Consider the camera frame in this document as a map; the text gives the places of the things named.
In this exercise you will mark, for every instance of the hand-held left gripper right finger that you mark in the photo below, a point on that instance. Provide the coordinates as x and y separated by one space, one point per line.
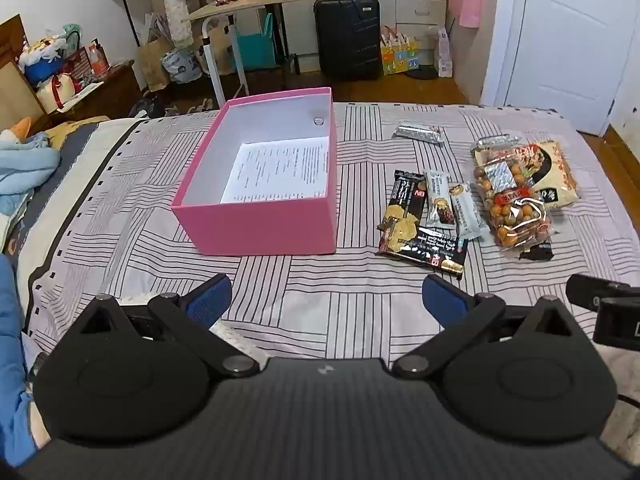
442 301

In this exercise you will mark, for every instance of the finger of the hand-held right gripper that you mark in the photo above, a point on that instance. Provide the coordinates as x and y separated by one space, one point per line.
595 290

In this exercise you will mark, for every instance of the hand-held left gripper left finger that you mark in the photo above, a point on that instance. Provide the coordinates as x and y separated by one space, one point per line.
210 300

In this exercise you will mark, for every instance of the black chip packet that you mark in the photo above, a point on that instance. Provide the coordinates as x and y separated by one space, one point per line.
402 210
442 254

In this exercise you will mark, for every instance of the small black packet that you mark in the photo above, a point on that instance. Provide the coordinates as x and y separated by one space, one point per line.
537 251

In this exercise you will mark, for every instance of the grey snack bar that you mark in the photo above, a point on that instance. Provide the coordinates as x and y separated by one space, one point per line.
467 210
439 200

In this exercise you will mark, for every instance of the pink cardboard box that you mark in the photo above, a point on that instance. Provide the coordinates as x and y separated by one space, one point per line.
280 220

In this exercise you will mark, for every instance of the clear bag of coated nuts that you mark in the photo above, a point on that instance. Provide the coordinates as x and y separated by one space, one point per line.
515 210

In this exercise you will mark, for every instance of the beige snack bag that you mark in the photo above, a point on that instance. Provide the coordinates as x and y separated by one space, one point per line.
555 170

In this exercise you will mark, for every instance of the silver snack packet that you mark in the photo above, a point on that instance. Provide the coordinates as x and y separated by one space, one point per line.
492 142

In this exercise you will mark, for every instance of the silver snack bar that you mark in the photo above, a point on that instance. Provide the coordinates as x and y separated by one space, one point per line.
417 133

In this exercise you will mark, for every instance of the printed paper sheet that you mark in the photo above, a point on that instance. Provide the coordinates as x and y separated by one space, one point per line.
280 170

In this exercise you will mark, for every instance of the black bag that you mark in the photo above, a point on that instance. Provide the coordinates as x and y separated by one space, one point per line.
147 107

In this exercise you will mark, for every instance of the yellow cloth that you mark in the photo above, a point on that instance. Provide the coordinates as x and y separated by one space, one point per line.
75 127

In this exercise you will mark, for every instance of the dark floor mat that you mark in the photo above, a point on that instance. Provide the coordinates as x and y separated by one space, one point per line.
420 72

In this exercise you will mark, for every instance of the wooden nightstand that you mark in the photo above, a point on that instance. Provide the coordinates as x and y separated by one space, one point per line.
115 90

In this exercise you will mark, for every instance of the light blue cloth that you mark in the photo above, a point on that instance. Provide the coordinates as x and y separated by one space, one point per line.
22 160

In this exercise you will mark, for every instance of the blue white printed bag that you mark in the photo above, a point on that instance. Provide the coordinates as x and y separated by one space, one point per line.
177 65

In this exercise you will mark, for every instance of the brown paper bag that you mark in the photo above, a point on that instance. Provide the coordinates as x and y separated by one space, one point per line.
217 50
155 62

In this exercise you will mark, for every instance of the white patterned bag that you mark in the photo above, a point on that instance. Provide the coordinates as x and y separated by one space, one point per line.
444 52

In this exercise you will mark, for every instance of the colourful gift bag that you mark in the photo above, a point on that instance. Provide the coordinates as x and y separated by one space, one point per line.
400 52

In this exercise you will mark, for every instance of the white door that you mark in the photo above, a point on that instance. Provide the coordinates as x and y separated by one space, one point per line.
565 35

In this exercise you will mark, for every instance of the teal shopping bag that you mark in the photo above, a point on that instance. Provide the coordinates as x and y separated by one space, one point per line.
255 45

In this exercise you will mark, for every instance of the white and red bag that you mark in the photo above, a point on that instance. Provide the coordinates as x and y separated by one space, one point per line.
55 91

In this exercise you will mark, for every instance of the orange bottle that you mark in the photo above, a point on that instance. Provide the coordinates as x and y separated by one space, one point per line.
98 57

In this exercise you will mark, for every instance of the black suitcase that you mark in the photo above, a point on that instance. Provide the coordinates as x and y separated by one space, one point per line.
347 35

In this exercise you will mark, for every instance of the blue and white bouquet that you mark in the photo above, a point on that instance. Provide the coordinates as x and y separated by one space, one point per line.
42 55

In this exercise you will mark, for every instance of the wooden headboard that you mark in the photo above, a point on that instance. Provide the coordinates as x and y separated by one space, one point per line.
12 75

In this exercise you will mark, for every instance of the pink hanging bag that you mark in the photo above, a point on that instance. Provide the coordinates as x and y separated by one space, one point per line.
467 2

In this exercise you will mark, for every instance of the pale green bag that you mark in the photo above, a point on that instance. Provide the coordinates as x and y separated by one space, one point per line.
70 35

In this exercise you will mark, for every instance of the wooden folding table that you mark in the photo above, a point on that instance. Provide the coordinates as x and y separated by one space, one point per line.
260 2

